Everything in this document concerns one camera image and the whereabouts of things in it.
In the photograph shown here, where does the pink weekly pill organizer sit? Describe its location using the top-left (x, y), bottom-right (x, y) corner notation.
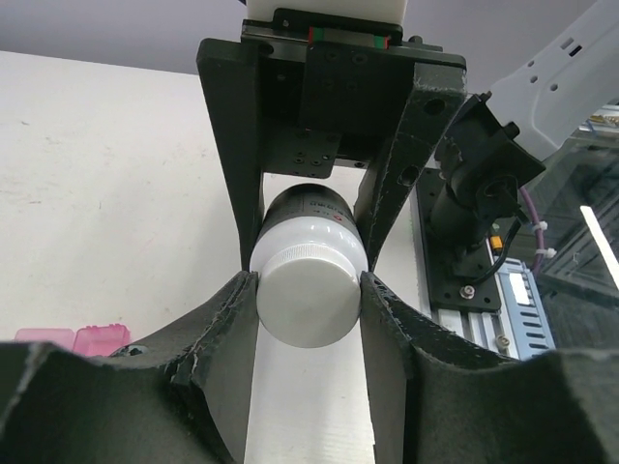
top-left (15, 324), bottom-right (131, 357)

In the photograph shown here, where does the slotted cable duct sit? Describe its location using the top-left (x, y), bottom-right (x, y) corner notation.
top-left (498, 258), bottom-right (555, 361)

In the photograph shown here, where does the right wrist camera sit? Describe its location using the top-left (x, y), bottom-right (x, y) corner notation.
top-left (246, 0), bottom-right (408, 25)

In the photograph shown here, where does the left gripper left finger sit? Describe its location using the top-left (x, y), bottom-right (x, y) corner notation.
top-left (1, 272), bottom-right (258, 463)

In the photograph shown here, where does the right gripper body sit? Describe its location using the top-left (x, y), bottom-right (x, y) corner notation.
top-left (241, 8), bottom-right (466, 179)

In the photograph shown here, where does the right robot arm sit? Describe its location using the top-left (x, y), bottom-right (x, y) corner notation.
top-left (196, 1), bottom-right (618, 265)

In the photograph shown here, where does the white pill bottle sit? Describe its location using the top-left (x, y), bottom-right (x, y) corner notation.
top-left (250, 184), bottom-right (368, 349)

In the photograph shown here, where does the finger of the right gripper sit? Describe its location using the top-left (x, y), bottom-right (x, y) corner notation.
top-left (354, 80), bottom-right (465, 269)
top-left (196, 38), bottom-right (264, 271)

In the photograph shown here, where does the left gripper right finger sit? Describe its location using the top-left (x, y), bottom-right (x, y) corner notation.
top-left (360, 273), bottom-right (618, 463)

